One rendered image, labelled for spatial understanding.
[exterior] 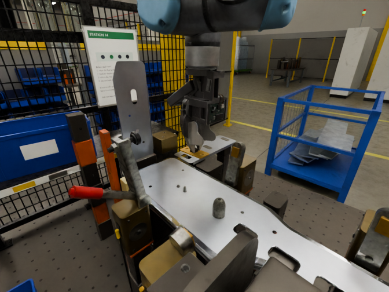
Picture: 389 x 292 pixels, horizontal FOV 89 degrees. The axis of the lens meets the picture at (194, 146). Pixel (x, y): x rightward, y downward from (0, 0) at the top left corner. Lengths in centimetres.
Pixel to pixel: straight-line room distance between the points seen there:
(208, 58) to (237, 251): 35
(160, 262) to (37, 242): 75
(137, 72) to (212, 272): 62
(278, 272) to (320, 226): 83
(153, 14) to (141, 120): 45
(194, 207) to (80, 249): 53
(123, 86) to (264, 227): 56
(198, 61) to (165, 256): 36
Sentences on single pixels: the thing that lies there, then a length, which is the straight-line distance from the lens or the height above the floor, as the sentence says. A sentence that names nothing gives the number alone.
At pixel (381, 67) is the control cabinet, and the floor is 97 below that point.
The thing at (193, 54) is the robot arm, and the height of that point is 136.
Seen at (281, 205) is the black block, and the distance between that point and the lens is 61.
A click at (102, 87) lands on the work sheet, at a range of 96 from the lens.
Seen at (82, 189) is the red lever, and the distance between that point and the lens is 41.
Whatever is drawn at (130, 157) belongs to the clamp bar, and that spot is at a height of 118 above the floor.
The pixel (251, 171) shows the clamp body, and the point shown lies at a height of 101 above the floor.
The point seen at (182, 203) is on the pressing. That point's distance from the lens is 55.
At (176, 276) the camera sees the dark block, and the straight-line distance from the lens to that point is 29.
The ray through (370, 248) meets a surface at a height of 102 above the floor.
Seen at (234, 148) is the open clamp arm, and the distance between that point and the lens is 61.
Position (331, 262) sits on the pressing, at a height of 100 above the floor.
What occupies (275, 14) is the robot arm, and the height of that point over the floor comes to 140.
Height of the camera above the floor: 136
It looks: 25 degrees down
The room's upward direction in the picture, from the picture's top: straight up
